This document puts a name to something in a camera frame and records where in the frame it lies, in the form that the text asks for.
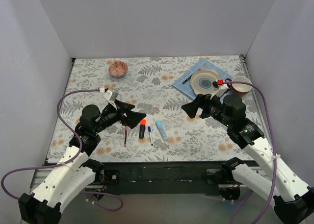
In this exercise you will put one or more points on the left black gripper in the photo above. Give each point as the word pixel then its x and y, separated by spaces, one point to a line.
pixel 121 112

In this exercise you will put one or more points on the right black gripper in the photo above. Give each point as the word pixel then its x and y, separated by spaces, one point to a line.
pixel 202 106

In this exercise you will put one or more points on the pink pen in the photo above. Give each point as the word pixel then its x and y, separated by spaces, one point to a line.
pixel 126 135

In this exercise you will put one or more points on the black orange highlighter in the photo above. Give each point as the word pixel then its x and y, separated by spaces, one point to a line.
pixel 142 131

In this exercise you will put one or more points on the white blue marker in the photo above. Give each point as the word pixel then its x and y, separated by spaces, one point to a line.
pixel 150 136

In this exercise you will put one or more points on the light blue highlighter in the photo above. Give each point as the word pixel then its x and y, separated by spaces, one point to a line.
pixel 161 130

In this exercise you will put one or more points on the orange highlighter cap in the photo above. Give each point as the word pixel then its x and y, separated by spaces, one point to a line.
pixel 143 122

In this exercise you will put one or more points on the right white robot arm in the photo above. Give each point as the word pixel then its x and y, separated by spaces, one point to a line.
pixel 291 197

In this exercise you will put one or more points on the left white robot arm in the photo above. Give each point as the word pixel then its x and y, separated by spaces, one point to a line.
pixel 75 170

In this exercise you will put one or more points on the blue checked cloth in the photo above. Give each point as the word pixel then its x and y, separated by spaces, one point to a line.
pixel 201 81

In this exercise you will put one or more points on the beige plate blue rings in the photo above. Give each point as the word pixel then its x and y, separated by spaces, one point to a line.
pixel 202 83

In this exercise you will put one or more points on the red patterned small bowl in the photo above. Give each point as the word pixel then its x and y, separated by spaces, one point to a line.
pixel 118 69

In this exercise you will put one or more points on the red white mug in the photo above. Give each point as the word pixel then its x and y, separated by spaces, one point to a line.
pixel 237 88

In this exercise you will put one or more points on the fork black handle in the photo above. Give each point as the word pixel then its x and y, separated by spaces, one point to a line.
pixel 202 67

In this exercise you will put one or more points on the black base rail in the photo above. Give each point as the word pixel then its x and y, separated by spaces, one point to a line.
pixel 164 178

